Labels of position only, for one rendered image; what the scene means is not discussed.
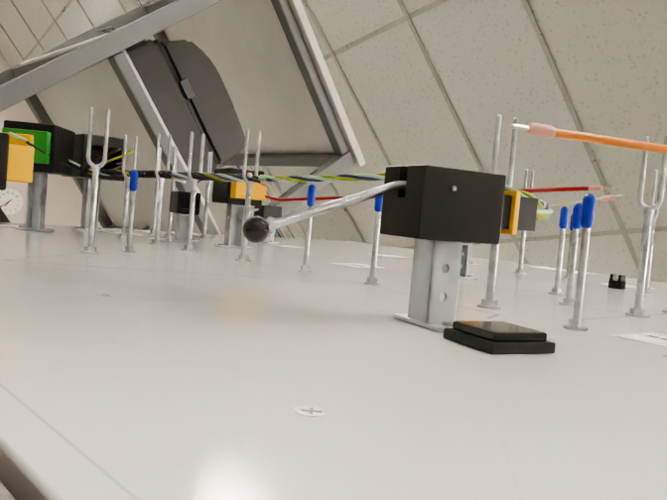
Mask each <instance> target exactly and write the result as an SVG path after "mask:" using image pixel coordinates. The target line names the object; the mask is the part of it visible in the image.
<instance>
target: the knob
mask: <svg viewBox="0 0 667 500"><path fill-rule="evenodd" d="M269 232H270V229H269V224H268V222H267V220H266V219H265V218H263V217H261V216H251V217H249V218H248V219H246V220H245V222H244V223H243V227H242V233H243V235H244V237H245V238H246V239H247V240H248V241H250V242H252V243H260V242H262V241H264V240H265V239H266V238H267V237H268V235H269Z"/></svg>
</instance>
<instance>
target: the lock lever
mask: <svg viewBox="0 0 667 500"><path fill-rule="evenodd" d="M406 183H407V181H398V182H392V183H389V184H386V185H383V186H380V187H375V188H372V189H369V190H366V191H363V192H360V193H357V194H353V195H350V196H347V197H344V198H341V199H337V200H334V201H331V202H328V203H324V204H321V205H318V206H314V207H311V208H308V209H305V210H301V211H298V212H295V213H291V214H288V215H285V216H282V217H278V218H274V217H272V216H269V217H268V218H267V219H266V220H267V222H268V224H269V229H270V232H269V234H272V233H273V232H274V231H275V229H276V228H278V227H282V226H285V225H288V224H291V223H295V222H298V221H301V220H304V219H308V218H311V217H314V216H317V215H320V214H324V213H327V212H330V211H333V210H336V209H340V208H343V207H346V206H349V205H352V204H355V203H358V202H362V201H365V200H368V199H371V198H374V197H377V196H380V195H383V194H385V193H388V192H391V191H394V190H398V189H406Z"/></svg>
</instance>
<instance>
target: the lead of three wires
mask: <svg viewBox="0 0 667 500"><path fill-rule="evenodd" d="M505 190H519V191H521V195H520V196H523V197H531V198H537V197H536V196H535V195H533V194H532V193H530V192H528V191H524V190H520V189H515V188H514V187H511V186H508V185H505ZM537 208H539V209H540V210H537V216H536V220H537V219H539V218H540V219H548V218H549V214H551V213H552V212H553V210H552V209H551V208H549V204H548V202H546V201H545V200H542V199H538V206H537Z"/></svg>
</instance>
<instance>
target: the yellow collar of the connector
mask: <svg viewBox="0 0 667 500"><path fill-rule="evenodd" d="M504 194H507V195H512V203H511V212H510V222H509V229H501V231H500V234H509V235H516V234H517V224H518V214H519V204H520V195H521V191H519V190H506V191H505V192H504Z"/></svg>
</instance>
